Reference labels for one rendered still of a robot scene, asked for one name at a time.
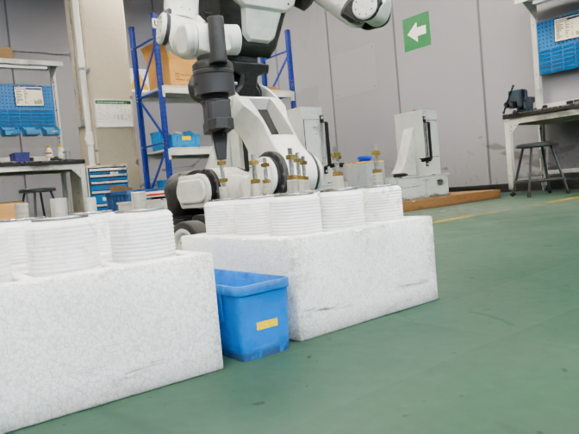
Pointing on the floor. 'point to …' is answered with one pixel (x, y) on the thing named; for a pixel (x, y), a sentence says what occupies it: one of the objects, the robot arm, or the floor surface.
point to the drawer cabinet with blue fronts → (98, 183)
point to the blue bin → (252, 313)
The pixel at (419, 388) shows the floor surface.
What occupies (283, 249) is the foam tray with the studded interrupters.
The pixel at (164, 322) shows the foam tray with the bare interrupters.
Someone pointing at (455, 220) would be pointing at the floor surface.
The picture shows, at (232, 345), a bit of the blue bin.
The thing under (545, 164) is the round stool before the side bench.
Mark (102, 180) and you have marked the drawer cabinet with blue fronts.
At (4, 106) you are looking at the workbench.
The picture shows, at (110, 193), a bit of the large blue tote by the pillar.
